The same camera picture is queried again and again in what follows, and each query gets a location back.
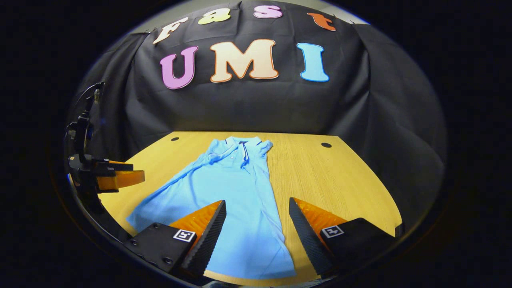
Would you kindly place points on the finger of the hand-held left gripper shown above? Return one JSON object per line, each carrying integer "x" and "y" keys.
{"x": 118, "y": 166}
{"x": 124, "y": 180}

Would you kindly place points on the black backdrop cloth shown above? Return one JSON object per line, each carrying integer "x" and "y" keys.
{"x": 240, "y": 108}

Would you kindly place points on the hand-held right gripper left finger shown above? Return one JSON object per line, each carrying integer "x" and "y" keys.
{"x": 208, "y": 244}

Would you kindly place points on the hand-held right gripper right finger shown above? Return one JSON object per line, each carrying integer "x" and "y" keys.
{"x": 308, "y": 240}

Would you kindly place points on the light blue T-shirt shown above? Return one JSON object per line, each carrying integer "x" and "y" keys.
{"x": 224, "y": 184}

